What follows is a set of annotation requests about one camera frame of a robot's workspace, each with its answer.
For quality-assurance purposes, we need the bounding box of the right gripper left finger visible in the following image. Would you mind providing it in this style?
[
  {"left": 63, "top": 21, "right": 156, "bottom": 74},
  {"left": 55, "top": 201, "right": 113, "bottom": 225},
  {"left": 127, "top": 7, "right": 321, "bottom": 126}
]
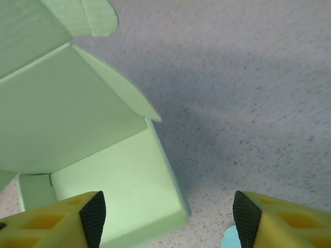
[{"left": 0, "top": 190, "right": 107, "bottom": 248}]

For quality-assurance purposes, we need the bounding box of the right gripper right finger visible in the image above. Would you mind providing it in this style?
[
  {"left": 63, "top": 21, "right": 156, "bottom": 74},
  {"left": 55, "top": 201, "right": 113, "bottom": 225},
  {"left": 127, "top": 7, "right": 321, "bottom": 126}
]
[{"left": 232, "top": 190, "right": 331, "bottom": 248}]

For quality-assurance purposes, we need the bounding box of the light blue paper box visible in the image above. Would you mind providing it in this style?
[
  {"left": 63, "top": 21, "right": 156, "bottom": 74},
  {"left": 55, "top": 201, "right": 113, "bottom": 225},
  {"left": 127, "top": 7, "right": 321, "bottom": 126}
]
[{"left": 221, "top": 224, "right": 243, "bottom": 248}]

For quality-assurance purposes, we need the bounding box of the green paper box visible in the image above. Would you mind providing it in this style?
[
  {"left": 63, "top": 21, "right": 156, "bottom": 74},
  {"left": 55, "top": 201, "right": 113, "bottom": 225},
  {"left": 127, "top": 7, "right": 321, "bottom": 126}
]
[{"left": 0, "top": 0, "right": 192, "bottom": 248}]

